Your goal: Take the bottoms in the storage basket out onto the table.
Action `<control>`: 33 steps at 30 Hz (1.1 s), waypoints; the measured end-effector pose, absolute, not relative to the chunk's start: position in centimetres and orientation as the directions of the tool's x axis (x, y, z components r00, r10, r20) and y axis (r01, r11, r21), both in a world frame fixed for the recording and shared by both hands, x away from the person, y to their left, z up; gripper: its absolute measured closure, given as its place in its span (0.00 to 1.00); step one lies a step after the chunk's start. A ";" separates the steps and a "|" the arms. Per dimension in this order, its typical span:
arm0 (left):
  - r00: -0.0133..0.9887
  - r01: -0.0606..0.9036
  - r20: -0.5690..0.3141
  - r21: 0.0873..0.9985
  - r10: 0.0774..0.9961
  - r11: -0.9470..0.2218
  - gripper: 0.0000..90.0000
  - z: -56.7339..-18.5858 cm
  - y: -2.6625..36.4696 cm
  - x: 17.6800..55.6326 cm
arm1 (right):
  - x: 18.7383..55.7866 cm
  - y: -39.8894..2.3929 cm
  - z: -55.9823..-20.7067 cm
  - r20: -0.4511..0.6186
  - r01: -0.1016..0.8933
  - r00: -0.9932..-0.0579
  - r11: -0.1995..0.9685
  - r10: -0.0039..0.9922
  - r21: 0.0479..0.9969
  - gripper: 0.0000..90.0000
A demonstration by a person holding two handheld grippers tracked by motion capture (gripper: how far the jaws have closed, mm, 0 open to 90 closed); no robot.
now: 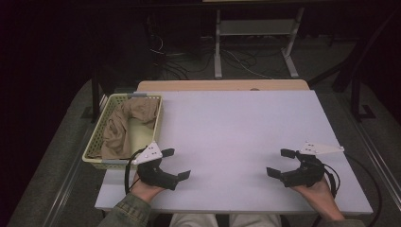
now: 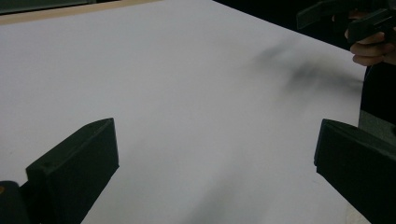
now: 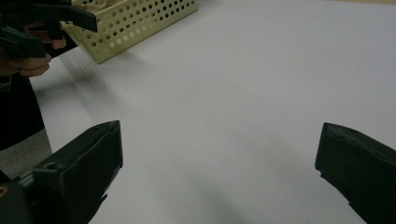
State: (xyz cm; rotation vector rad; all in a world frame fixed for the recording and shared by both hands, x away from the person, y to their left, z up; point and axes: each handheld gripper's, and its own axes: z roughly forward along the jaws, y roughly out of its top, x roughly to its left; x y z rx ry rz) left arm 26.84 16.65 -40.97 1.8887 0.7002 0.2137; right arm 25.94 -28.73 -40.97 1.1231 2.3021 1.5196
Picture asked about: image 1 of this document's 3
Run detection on person's leg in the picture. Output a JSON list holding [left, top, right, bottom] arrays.
[[168, 213, 219, 227], [228, 213, 284, 227]]

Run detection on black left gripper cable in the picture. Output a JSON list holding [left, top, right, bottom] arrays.
[[124, 146, 149, 196]]

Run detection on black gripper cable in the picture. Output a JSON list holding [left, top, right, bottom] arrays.
[[323, 153, 383, 227], [124, 146, 149, 196]]

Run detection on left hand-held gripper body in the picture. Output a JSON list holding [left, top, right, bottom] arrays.
[[131, 141, 180, 191]]

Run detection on white metal table frame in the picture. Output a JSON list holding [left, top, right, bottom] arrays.
[[213, 7, 306, 80]]

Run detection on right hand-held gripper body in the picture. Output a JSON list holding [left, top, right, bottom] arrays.
[[279, 140, 345, 189]]

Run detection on tangle of floor cables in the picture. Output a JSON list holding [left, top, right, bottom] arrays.
[[147, 32, 276, 81]]

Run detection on person's right hand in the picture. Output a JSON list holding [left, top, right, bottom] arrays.
[[289, 175, 340, 218]]

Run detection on yellow plastic basket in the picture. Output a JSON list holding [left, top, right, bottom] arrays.
[[81, 92, 165, 171]]

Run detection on khaki pants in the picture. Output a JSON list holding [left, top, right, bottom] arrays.
[[99, 97, 161, 161]]

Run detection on person's left leg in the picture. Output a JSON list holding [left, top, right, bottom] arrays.
[[168, 213, 219, 227]]

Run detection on person's right leg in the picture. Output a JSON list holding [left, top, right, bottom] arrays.
[[228, 213, 284, 227]]

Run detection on person's left hand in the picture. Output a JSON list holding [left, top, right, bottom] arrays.
[[129, 171, 166, 204]]

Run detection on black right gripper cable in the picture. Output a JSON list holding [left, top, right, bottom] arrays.
[[323, 153, 383, 227]]

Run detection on black metal stand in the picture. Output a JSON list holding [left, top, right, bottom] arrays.
[[306, 8, 401, 122], [90, 67, 107, 123]]

